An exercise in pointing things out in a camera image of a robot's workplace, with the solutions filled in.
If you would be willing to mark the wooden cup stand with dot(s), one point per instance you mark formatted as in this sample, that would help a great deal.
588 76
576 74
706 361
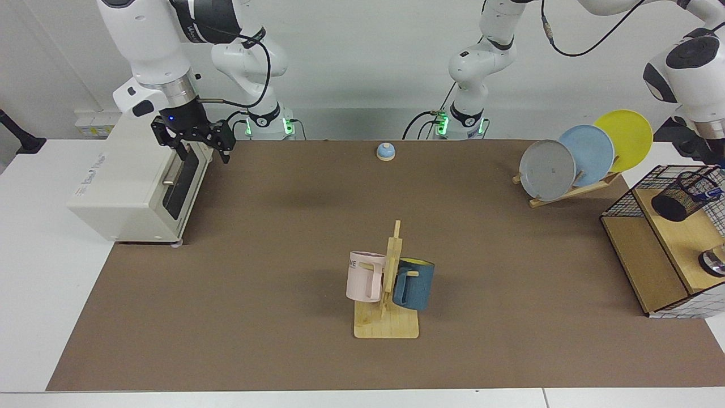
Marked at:
385 326

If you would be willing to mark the light blue plate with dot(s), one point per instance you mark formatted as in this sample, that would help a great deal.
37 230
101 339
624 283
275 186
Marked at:
592 153

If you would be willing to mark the small blue round bell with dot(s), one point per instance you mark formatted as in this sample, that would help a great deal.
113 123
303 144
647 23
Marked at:
386 151

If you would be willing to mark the dark blue cup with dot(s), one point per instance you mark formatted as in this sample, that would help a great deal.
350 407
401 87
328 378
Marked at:
416 286

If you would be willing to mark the black equipment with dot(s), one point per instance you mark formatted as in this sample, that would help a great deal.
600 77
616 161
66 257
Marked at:
685 139

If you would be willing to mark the glass lid with black rim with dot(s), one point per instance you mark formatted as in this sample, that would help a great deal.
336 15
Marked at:
713 262

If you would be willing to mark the yellow plate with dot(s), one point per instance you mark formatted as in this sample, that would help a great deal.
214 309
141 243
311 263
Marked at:
628 136

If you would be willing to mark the black mesh pen holder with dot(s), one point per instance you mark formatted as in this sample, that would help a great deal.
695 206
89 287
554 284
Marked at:
674 204

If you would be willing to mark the pale toaster oven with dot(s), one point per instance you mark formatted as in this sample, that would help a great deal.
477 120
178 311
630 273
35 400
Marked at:
124 181

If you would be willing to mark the brown table cloth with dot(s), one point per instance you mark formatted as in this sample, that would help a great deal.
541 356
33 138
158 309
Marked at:
283 317

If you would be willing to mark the wooden plate rack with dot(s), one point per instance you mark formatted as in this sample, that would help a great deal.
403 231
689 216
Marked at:
572 192

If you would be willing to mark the grey plate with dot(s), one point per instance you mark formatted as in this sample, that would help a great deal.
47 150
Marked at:
546 173

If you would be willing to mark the pink cup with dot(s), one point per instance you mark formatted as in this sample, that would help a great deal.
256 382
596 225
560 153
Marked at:
359 277

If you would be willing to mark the white marker with blue cap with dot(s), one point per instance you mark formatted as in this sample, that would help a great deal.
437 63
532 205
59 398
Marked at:
711 194

